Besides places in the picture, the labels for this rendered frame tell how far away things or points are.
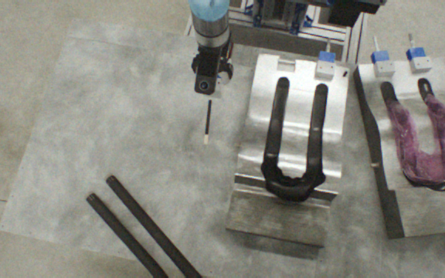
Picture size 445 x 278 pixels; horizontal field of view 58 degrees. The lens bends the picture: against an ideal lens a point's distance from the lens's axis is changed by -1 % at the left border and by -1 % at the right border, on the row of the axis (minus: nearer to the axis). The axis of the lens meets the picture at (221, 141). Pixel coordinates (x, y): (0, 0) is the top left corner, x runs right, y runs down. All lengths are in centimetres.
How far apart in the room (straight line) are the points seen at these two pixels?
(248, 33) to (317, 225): 118
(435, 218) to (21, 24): 225
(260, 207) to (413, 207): 38
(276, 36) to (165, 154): 104
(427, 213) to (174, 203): 66
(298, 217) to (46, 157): 74
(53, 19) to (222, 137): 158
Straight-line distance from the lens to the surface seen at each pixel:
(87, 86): 131
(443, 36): 253
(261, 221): 107
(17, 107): 235
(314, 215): 109
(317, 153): 107
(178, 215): 114
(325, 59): 119
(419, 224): 111
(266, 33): 203
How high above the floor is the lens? 192
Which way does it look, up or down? 73 degrees down
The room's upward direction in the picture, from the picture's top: 5 degrees counter-clockwise
